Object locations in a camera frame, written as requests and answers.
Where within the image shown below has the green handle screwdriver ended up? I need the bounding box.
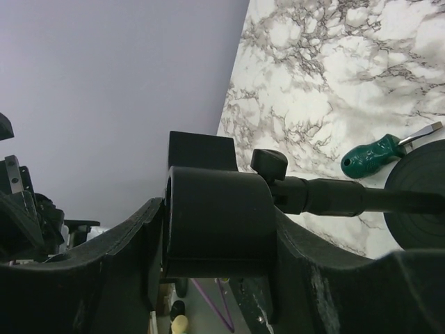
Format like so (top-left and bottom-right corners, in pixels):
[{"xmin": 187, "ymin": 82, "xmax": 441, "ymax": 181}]
[{"xmin": 340, "ymin": 122, "xmax": 443, "ymax": 180}]

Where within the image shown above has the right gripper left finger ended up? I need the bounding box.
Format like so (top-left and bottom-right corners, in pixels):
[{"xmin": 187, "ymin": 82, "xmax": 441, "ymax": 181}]
[{"xmin": 1, "ymin": 198, "xmax": 163, "ymax": 333}]

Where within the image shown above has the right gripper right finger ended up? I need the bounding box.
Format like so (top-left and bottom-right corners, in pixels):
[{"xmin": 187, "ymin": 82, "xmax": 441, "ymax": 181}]
[{"xmin": 239, "ymin": 212, "xmax": 444, "ymax": 333}]

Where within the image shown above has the black round-base mic stand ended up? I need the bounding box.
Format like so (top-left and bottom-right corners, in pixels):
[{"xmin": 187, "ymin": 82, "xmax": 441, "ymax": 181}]
[{"xmin": 162, "ymin": 131, "xmax": 444, "ymax": 278}]

